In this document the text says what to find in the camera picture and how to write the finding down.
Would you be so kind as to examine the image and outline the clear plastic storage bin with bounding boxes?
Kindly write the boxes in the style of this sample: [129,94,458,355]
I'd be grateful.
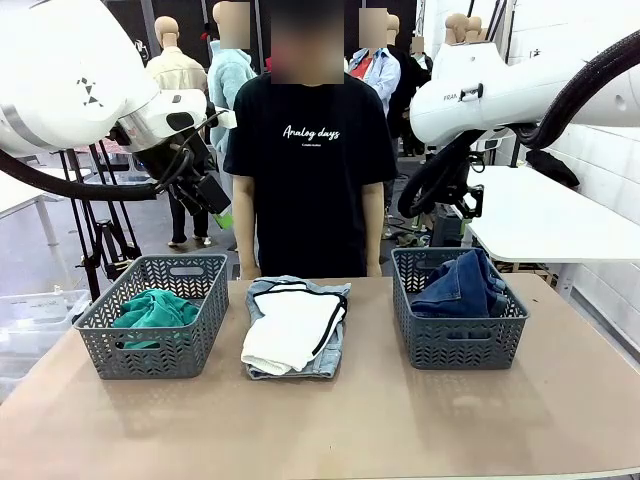
[0,288,92,351]

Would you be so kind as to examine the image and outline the person's left forearm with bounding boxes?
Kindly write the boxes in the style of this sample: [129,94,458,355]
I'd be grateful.
[360,182,386,269]

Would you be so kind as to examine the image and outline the black garment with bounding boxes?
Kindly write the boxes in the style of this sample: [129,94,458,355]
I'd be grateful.
[524,148,581,190]

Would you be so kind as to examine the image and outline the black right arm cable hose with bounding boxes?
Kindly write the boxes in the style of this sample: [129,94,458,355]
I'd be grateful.
[397,29,640,220]

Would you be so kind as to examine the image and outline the light blue denim shorts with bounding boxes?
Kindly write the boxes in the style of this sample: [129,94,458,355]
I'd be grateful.
[244,275,352,381]

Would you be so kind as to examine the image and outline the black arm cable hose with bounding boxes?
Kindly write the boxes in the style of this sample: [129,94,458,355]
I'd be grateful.
[397,29,640,220]
[0,149,196,202]

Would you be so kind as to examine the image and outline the green top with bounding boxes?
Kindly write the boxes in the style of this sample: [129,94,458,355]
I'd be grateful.
[112,288,201,350]

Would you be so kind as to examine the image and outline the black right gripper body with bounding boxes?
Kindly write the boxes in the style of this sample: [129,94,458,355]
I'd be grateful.
[442,149,486,220]

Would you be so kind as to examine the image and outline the mannequin in blue fleece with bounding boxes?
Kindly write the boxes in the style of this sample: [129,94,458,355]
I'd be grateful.
[207,0,259,156]

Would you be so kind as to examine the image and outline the grey plastic woven basket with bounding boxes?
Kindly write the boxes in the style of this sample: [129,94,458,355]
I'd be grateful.
[73,253,230,381]
[390,246,530,371]

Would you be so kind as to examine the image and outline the white shorts with black trim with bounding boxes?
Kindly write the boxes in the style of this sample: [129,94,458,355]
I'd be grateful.
[240,282,349,376]

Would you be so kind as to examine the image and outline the white side table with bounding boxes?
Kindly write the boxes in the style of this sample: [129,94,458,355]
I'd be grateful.
[0,167,94,221]

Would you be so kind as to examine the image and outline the person's right forearm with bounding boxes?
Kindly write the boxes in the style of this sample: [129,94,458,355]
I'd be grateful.
[232,174,261,271]

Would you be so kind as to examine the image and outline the person in black t-shirt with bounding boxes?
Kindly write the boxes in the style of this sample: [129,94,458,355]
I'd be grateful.
[223,0,399,280]

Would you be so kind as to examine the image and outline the mannequin in cream shirt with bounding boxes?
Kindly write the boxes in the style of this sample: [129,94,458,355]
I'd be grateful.
[144,15,211,249]

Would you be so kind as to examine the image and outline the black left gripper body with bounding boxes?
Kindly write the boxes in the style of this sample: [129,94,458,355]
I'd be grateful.
[132,130,214,199]

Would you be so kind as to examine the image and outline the black camera tripod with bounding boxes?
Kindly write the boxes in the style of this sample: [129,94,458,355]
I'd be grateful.
[49,144,144,301]

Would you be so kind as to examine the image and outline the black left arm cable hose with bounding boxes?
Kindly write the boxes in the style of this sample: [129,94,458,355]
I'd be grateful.
[0,149,196,202]

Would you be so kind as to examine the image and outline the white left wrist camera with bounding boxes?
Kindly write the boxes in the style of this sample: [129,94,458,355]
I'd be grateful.
[205,102,239,130]

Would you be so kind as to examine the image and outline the dark blue denim shorts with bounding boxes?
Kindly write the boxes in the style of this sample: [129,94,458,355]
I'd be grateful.
[409,248,511,320]

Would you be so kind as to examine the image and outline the mannequin in white shirt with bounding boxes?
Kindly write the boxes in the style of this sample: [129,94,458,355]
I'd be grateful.
[444,13,470,46]

